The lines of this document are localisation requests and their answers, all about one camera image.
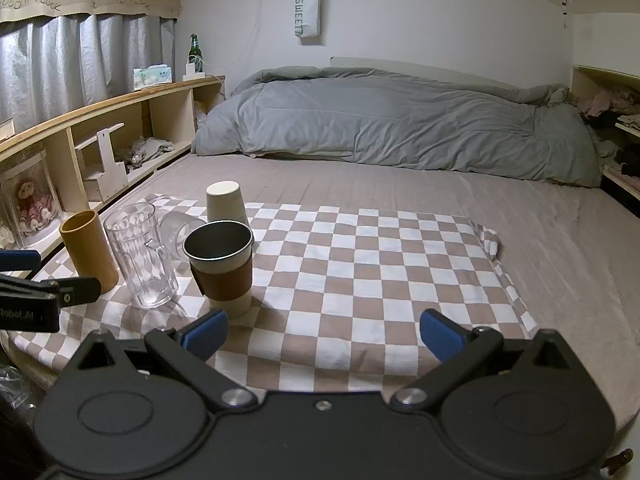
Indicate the green glass bottle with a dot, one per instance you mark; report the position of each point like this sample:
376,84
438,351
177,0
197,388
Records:
194,52

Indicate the clear plastic bag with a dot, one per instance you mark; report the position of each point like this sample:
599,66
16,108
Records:
15,385

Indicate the black wall clip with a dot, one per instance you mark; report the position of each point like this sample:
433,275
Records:
566,1

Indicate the dark clothes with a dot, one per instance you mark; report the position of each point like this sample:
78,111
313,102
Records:
627,160

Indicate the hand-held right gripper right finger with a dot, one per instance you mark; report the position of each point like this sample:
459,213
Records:
441,335

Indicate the white power adapter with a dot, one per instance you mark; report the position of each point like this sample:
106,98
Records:
194,74

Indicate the bamboo cup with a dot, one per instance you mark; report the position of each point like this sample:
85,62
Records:
87,255

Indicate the grey duvet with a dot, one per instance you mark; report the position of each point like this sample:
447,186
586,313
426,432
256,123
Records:
390,120

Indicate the wooden bedside shelf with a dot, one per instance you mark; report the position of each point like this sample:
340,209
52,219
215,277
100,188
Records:
165,95

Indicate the wooden clothes shelf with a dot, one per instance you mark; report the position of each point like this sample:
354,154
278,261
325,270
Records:
587,77

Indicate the paper cup with brown sleeve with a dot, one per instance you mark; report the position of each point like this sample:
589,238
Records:
220,280

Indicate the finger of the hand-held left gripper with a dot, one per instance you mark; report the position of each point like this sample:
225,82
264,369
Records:
20,261
55,290

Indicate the clear box with plush toy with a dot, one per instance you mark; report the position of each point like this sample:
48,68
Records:
32,200

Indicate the tissue box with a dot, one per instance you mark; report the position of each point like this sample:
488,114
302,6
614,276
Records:
152,79

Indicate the wooden stand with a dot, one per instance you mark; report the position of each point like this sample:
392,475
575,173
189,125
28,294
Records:
107,165

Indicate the white hanging tote bag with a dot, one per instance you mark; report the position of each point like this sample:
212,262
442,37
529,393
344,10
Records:
309,10

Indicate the pink clothes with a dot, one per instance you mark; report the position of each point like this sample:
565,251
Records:
602,102

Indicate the white paper cup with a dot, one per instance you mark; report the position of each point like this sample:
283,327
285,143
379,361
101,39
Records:
227,207

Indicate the clear glass tumbler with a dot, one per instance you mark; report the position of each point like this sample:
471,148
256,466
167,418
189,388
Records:
182,232

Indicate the grey curtain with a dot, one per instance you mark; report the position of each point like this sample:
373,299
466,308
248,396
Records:
75,65

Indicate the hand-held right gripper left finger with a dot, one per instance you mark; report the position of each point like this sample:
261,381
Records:
205,334

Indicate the grey crumpled cloth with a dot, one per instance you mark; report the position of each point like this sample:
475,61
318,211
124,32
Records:
147,150

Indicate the brown white checkered cloth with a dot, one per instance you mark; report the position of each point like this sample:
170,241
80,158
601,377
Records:
350,270

